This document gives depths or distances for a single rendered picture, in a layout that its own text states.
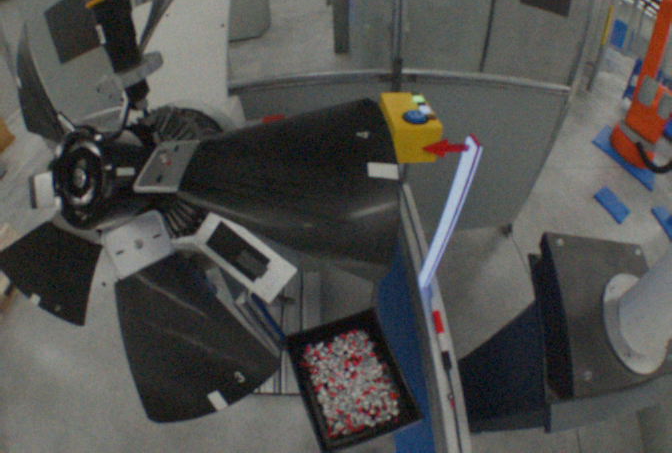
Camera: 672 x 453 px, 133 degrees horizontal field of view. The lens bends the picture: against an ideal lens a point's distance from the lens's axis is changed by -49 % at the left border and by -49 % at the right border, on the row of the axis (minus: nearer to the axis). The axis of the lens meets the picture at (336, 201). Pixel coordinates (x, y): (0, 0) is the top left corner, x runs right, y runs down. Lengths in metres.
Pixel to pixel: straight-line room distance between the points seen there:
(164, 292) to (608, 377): 0.62
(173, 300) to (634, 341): 0.67
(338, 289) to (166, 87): 1.23
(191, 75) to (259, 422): 1.31
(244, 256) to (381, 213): 0.22
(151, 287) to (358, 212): 0.27
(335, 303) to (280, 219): 1.24
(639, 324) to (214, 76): 0.84
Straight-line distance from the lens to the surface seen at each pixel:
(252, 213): 0.27
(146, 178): 0.35
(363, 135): 0.33
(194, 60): 0.63
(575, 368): 0.47
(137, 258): 0.40
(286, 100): 1.06
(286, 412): 1.39
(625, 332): 0.54
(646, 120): 3.86
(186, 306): 0.40
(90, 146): 0.36
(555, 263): 0.53
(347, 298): 1.50
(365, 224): 0.28
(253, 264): 0.42
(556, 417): 0.54
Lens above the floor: 1.36
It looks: 46 degrees down
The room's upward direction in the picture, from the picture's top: 3 degrees counter-clockwise
